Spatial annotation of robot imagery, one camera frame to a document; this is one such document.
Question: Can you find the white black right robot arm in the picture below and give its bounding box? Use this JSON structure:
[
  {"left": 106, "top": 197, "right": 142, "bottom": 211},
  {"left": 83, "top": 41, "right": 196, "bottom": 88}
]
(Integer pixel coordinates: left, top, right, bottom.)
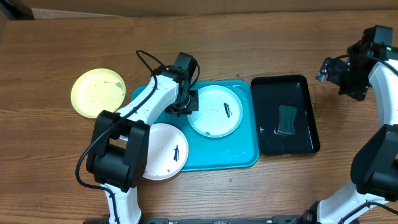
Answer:
[{"left": 292, "top": 40, "right": 397, "bottom": 223}]

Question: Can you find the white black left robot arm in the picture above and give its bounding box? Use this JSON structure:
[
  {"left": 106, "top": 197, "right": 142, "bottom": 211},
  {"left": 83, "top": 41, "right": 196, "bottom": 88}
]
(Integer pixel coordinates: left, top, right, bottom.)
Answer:
[{"left": 75, "top": 64, "right": 200, "bottom": 223}]

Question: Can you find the pink white plate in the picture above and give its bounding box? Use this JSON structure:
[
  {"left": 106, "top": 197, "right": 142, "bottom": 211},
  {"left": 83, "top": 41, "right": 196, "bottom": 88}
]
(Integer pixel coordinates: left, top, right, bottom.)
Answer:
[{"left": 143, "top": 123, "right": 189, "bottom": 180}]

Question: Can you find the yellow plate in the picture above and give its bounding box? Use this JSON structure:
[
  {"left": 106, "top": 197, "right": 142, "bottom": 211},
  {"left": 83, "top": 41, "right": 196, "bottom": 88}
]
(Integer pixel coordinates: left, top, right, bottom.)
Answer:
[{"left": 70, "top": 68, "right": 126, "bottom": 118}]

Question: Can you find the black rectangular tray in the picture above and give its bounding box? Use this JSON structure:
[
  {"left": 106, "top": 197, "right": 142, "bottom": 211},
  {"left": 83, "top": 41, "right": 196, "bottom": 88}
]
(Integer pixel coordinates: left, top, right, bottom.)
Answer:
[{"left": 251, "top": 75, "right": 320, "bottom": 156}]

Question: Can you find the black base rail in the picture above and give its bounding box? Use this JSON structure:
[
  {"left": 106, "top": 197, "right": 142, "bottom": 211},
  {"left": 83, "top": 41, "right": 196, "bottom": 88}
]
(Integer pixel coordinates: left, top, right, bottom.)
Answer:
[{"left": 83, "top": 215, "right": 312, "bottom": 224}]

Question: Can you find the brown cardboard backdrop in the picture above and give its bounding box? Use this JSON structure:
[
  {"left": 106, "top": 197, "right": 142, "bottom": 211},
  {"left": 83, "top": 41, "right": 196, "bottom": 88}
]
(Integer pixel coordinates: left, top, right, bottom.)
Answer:
[{"left": 23, "top": 0, "right": 397, "bottom": 16}]

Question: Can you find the teal plastic tray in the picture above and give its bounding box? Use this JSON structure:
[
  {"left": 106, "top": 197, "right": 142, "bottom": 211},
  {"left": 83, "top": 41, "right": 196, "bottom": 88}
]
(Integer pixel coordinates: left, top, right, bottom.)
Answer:
[{"left": 130, "top": 79, "right": 260, "bottom": 172}]

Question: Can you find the green sponge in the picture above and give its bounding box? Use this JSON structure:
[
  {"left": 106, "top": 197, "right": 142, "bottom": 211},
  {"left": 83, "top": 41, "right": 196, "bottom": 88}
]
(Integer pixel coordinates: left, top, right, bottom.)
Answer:
[{"left": 277, "top": 105, "right": 297, "bottom": 135}]

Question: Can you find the light blue plate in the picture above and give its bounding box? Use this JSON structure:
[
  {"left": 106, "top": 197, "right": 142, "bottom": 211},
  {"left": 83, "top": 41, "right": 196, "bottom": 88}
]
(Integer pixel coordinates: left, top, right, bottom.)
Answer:
[{"left": 187, "top": 85, "right": 243, "bottom": 138}]

